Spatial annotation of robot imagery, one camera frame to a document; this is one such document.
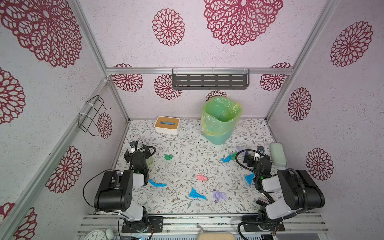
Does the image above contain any green paper scrap left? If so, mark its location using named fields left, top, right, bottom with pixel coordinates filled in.
left=164, top=154, right=173, bottom=161

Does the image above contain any purple paper scrap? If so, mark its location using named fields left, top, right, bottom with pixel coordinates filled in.
left=213, top=190, right=228, bottom=203
left=236, top=147, right=245, bottom=153

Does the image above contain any white round gauge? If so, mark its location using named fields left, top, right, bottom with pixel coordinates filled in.
left=84, top=230, right=107, bottom=240

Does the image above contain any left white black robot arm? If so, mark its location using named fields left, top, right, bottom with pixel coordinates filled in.
left=94, top=140, right=156, bottom=233

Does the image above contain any purple paper scrap near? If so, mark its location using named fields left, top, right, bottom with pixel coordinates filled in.
left=213, top=190, right=228, bottom=203

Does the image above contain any dark grey wall shelf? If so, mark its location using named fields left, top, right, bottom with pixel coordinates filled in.
left=171, top=69, right=250, bottom=90

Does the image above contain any blue green paper scrap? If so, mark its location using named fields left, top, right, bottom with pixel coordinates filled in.
left=221, top=153, right=237, bottom=163

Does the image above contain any white wooden-top tissue box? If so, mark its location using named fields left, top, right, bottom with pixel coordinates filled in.
left=155, top=116, right=180, bottom=135

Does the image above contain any beige object at bottom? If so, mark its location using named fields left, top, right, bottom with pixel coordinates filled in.
left=197, top=225, right=236, bottom=240

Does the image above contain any pink paper scrap centre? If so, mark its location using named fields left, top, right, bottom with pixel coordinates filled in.
left=196, top=174, right=208, bottom=182

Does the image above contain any black stapler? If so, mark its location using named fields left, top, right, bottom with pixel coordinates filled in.
left=256, top=192, right=275, bottom=206

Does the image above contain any green bin with bag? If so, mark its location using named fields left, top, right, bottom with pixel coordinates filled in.
left=201, top=96, right=243, bottom=145

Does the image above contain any light green dustpan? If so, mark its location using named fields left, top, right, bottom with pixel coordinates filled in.
left=146, top=156, right=154, bottom=167

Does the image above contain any purple paper scrap far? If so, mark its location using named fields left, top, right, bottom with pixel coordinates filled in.
left=236, top=147, right=245, bottom=153

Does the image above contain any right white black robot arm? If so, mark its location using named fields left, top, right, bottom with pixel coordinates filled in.
left=236, top=143, right=325, bottom=231

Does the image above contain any black wire wall rack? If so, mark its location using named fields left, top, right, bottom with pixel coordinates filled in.
left=78, top=95, right=112, bottom=137

